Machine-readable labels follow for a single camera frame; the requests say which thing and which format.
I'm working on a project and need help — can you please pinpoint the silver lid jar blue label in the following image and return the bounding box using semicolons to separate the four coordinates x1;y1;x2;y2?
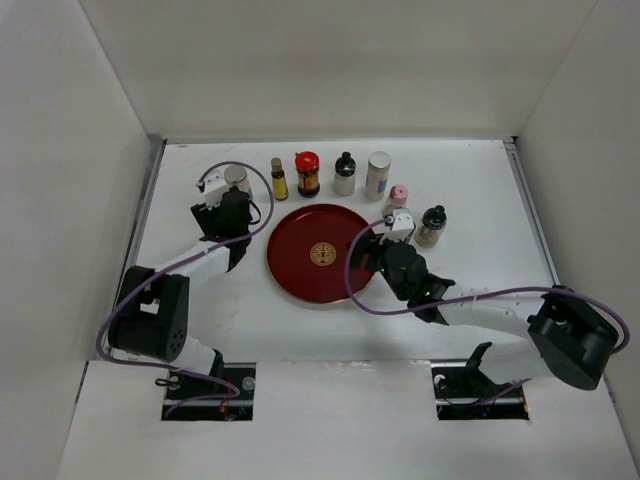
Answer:
224;165;253;199

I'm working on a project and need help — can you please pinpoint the black cap brown spice bottle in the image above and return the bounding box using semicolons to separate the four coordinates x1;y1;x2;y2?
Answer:
414;205;447;248

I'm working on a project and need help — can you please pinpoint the small yellow label oil bottle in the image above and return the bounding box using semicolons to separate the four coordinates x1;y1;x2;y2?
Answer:
271;157;289;201

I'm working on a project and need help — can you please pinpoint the red lid chili sauce jar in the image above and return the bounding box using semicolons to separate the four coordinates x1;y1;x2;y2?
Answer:
295;151;320;198

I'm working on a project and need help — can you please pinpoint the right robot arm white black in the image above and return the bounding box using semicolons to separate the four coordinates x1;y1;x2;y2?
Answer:
349;233;619;396

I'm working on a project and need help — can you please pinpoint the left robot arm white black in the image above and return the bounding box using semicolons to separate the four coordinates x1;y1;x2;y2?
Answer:
106;187;255;399

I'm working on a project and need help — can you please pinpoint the pink cap small bottle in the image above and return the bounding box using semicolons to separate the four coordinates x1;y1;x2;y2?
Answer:
381;184;409;217

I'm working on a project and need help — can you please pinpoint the red round tray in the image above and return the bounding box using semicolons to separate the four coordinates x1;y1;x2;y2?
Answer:
266;203;368;304

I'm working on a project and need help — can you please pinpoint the tall silver lid spice jar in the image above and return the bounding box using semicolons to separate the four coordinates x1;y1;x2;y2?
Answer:
364;151;391;202

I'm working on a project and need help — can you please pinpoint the black cap white powder bottle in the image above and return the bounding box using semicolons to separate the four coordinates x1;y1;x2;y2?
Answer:
332;152;356;196

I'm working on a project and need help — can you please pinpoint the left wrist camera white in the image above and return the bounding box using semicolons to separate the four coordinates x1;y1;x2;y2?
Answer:
196;169;229;210

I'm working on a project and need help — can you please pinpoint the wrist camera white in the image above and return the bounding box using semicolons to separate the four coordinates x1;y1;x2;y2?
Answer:
196;169;229;210
382;208;416;243

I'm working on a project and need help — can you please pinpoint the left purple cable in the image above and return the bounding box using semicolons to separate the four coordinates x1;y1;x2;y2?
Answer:
95;160;275;419

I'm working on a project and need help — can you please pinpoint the purple cable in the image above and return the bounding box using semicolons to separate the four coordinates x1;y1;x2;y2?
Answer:
345;215;631;406
95;160;275;419

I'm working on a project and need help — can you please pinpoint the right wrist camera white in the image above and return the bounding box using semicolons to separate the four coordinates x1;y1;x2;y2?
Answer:
382;208;416;243

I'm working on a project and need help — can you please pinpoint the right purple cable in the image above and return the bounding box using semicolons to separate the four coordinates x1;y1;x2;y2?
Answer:
345;215;631;406

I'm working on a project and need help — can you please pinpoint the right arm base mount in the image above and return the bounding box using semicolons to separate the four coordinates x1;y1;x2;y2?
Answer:
431;342;529;421

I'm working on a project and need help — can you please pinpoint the aluminium table edge rail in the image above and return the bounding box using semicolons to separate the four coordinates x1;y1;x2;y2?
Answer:
503;137;559;284

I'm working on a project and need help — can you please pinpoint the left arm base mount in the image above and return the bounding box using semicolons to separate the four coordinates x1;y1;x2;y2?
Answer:
155;363;257;422

